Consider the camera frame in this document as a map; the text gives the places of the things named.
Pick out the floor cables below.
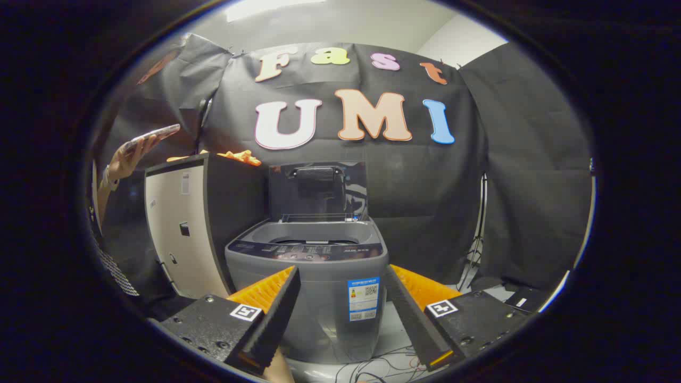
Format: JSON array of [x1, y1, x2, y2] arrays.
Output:
[[334, 345, 434, 383]]

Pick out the checkered garment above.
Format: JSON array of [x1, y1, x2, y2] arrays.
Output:
[[93, 234, 140, 297]]

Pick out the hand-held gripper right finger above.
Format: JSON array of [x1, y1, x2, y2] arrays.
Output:
[[384, 264, 531, 372]]

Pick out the grey washing machine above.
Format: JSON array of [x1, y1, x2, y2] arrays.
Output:
[[225, 218, 390, 365]]

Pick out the black tripod stand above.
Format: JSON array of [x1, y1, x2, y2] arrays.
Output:
[[459, 173, 487, 292]]

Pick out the black box with white label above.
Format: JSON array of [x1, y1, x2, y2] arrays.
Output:
[[504, 286, 551, 313]]

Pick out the black backdrop cloth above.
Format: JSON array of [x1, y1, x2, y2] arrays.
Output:
[[93, 33, 594, 292]]

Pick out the orange shirt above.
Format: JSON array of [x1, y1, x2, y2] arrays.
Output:
[[166, 150, 262, 167]]

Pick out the pink smartphone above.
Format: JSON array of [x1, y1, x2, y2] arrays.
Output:
[[123, 123, 181, 155]]

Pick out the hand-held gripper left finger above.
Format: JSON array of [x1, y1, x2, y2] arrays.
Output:
[[159, 265, 302, 376]]

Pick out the white cabinet with dark sides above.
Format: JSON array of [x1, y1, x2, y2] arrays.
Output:
[[144, 153, 269, 299]]

